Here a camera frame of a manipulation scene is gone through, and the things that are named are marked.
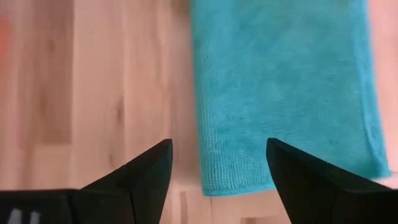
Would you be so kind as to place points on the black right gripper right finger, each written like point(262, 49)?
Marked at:
point(304, 186)

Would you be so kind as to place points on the orange translucent plastic bin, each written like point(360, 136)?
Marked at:
point(3, 43)

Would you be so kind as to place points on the teal microfiber towel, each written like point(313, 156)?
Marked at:
point(280, 87)

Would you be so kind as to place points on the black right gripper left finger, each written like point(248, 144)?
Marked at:
point(146, 183)

